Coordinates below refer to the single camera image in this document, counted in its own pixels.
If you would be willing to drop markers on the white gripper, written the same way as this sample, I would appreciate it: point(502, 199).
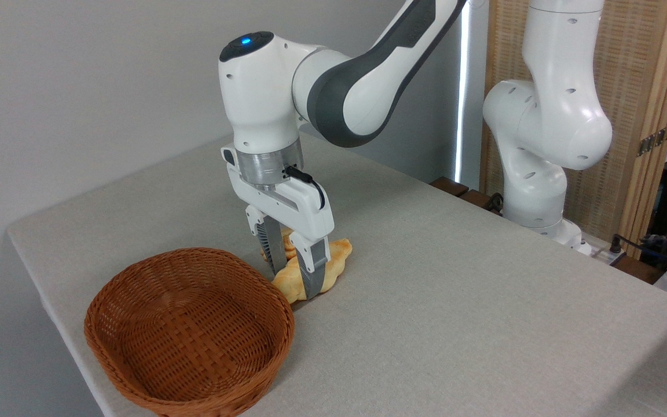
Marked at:
point(290, 205)

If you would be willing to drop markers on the long braided bread loaf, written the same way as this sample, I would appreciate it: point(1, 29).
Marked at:
point(339, 253)

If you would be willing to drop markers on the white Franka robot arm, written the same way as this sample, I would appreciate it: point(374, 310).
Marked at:
point(542, 116)

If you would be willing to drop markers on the black robot base connector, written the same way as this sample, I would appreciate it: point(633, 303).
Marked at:
point(494, 202)

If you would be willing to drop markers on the small golden bread piece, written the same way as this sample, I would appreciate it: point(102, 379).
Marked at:
point(290, 249)

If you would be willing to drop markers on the brown woven wicker basket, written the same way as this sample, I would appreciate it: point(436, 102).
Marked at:
point(194, 339)

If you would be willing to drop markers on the dark brown wooden block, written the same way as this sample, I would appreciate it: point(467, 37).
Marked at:
point(476, 198)
point(449, 186)

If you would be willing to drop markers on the white power strip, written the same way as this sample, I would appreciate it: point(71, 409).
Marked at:
point(597, 252)

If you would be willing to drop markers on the black power plug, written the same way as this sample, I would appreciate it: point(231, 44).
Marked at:
point(616, 243)

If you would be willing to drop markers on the metal screen hinge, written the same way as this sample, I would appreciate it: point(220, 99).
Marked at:
point(655, 140)

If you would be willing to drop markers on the wicker wooden folding screen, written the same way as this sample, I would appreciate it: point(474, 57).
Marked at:
point(634, 58)

